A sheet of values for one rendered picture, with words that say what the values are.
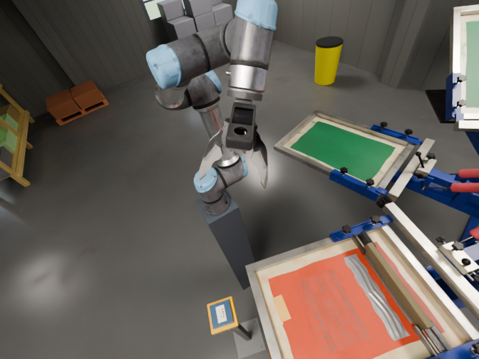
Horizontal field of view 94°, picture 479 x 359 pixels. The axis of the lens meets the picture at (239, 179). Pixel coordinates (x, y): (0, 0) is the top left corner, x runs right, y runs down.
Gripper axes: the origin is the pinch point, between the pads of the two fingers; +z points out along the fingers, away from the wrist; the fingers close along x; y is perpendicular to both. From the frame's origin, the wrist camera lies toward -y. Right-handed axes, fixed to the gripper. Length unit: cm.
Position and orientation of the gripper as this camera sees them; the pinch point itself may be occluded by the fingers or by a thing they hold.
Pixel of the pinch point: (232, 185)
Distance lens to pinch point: 50.2
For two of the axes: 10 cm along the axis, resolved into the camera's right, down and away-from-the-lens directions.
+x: -9.9, -1.3, -0.6
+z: -1.4, 9.2, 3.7
